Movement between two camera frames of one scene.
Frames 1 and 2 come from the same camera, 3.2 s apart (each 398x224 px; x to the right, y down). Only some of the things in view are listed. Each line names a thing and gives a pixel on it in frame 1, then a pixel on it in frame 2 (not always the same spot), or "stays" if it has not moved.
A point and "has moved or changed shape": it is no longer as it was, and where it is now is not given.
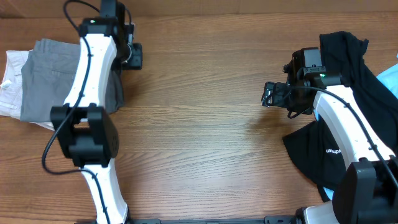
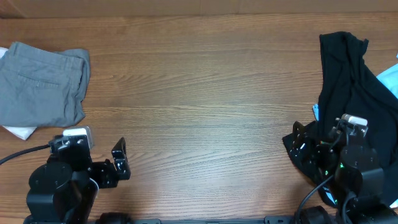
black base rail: (267, 219) stays
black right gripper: (278, 91) to (300, 142)
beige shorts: (10, 88) to (22, 132)
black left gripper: (136, 61) to (109, 177)
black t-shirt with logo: (342, 53) stays
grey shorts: (47, 73) has moved or changed shape
